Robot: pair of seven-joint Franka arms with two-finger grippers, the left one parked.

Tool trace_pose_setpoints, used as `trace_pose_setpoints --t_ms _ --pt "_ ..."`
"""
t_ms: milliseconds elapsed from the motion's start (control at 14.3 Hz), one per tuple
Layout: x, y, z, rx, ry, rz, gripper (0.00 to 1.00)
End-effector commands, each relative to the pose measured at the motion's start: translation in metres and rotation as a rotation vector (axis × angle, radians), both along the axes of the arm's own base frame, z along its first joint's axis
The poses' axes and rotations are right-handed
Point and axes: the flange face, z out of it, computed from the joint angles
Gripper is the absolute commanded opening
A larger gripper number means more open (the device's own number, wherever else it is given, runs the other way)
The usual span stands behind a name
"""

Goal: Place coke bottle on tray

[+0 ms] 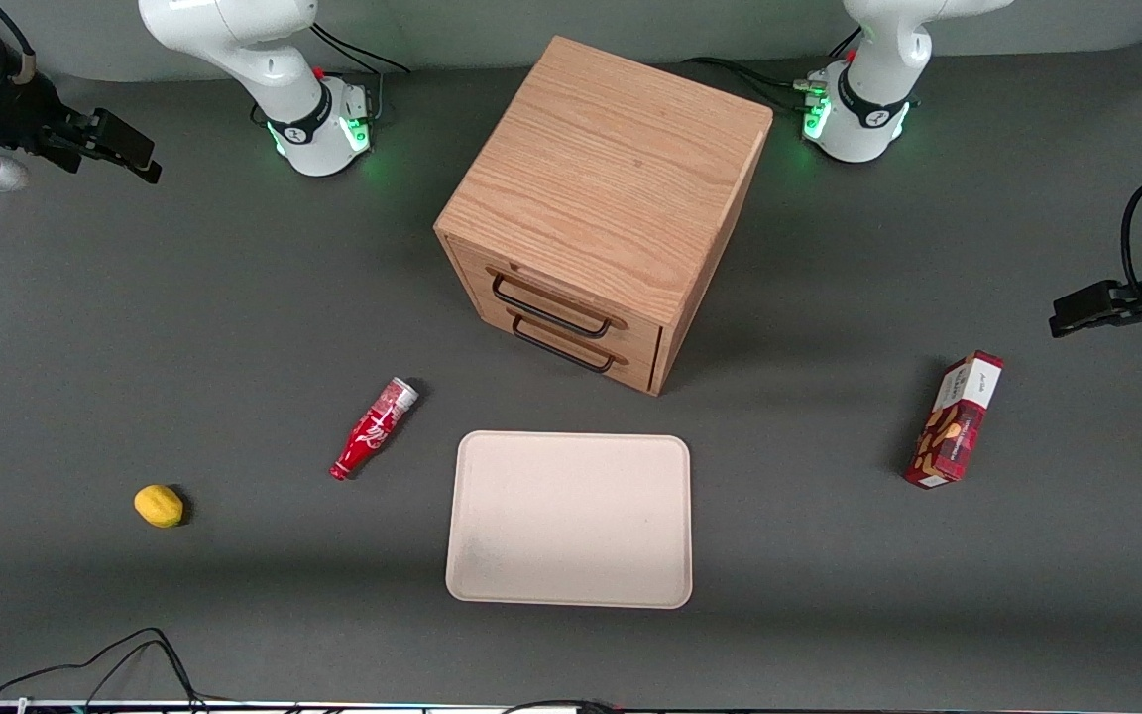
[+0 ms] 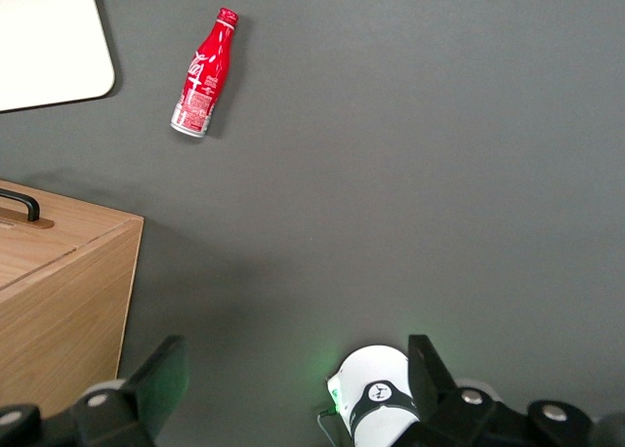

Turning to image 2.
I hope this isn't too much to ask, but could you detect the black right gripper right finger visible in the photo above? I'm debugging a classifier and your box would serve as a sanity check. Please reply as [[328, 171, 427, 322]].
[[407, 334, 508, 447]]

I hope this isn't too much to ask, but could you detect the black metal drawer handle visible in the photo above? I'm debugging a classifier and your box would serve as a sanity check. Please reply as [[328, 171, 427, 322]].
[[0, 186, 56, 231]]

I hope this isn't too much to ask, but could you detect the wooden drawer front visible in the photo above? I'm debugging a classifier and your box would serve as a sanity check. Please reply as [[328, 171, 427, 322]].
[[0, 185, 80, 291]]

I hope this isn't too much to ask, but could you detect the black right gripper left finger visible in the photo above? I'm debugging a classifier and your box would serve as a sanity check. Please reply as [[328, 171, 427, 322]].
[[72, 334, 190, 447]]

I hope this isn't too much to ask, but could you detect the beige plastic tray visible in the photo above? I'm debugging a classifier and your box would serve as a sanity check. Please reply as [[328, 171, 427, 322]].
[[0, 0, 116, 114]]

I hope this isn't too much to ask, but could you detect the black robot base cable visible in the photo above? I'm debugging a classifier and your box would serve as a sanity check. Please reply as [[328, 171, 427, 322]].
[[315, 405, 344, 443]]

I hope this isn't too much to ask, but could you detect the wooden drawer cabinet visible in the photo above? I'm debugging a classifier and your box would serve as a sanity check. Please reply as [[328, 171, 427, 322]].
[[0, 178, 146, 419]]

